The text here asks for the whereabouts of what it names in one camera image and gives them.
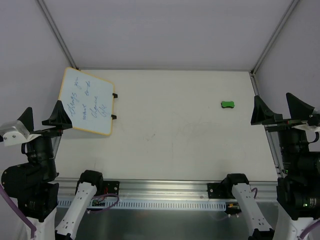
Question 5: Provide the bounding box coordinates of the yellow framed whiteboard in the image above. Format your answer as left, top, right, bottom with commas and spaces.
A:
58, 67, 117, 136

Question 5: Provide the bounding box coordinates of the green whiteboard eraser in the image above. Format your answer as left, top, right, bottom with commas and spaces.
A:
220, 101, 235, 109

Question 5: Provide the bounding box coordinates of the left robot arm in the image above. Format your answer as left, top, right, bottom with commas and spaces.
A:
0, 100, 104, 240

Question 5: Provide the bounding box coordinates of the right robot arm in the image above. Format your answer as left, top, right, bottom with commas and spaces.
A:
220, 92, 320, 240

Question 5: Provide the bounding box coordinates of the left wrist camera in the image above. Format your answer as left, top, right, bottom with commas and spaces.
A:
0, 120, 41, 147

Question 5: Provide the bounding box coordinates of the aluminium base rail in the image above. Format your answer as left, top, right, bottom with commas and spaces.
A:
55, 177, 277, 202

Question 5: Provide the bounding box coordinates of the white slotted cable duct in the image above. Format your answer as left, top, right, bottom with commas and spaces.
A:
58, 197, 227, 212

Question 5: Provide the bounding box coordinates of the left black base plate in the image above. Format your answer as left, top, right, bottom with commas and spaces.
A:
101, 180, 120, 195

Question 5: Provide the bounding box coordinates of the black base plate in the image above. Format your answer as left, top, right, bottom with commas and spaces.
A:
101, 180, 120, 195
206, 182, 229, 199

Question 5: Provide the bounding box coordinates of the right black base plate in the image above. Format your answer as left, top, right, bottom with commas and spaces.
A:
206, 182, 229, 199

